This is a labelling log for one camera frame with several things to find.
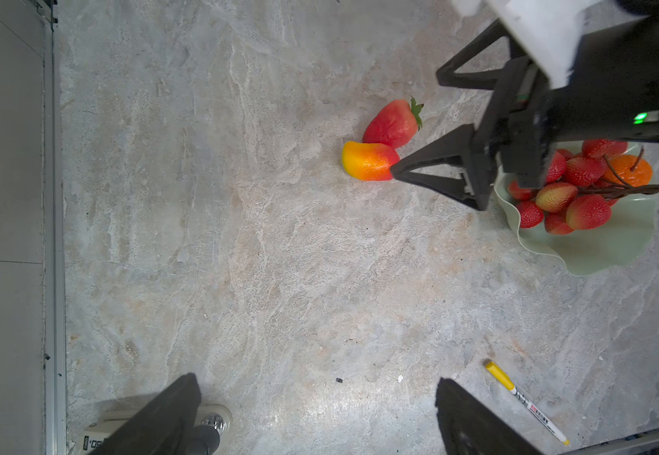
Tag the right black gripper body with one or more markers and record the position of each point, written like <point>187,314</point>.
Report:
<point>612,92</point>

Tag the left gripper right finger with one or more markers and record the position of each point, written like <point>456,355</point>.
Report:
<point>468,427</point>

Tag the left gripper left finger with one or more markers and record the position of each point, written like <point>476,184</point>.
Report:
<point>153,421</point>

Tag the small orange fake tangerine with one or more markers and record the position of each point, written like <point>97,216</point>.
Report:
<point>629,169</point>

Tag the red fake strawberry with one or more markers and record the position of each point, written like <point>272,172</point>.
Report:
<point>396,124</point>

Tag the red lychee cluster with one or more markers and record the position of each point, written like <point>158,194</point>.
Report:
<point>575,196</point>

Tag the red yellow fake mango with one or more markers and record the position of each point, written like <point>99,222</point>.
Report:
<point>369,161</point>

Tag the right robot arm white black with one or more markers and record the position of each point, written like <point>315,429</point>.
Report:
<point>551,81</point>

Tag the light green wavy fruit bowl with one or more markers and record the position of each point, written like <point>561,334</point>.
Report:
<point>584,252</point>

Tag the yellow capped white marker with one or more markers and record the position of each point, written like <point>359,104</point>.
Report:
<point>505,380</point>

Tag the white black utility knife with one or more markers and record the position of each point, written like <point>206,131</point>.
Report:
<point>136,426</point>

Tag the aluminium mounting rail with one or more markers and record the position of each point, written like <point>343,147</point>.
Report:
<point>646,442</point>

